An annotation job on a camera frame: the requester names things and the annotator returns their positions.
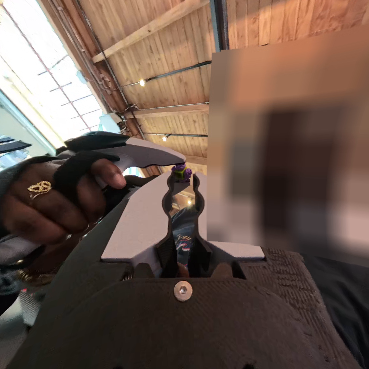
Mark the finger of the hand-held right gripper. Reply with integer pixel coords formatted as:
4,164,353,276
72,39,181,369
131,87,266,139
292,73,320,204
113,137,187,169

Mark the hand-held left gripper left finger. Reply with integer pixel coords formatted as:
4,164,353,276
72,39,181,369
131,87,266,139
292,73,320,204
101,172,175,271

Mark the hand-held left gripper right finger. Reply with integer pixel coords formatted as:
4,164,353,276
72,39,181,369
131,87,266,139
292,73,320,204
192,173,266,271

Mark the person's right forearm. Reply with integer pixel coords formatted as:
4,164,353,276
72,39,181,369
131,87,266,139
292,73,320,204
0,232,64,277

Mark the person's right hand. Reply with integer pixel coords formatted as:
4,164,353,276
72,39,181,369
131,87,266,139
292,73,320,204
0,156,127,245

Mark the person's dark clothing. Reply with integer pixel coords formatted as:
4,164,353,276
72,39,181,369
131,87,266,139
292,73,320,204
303,254,369,369

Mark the gold finger ring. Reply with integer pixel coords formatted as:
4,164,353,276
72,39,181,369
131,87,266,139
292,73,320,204
27,181,52,198

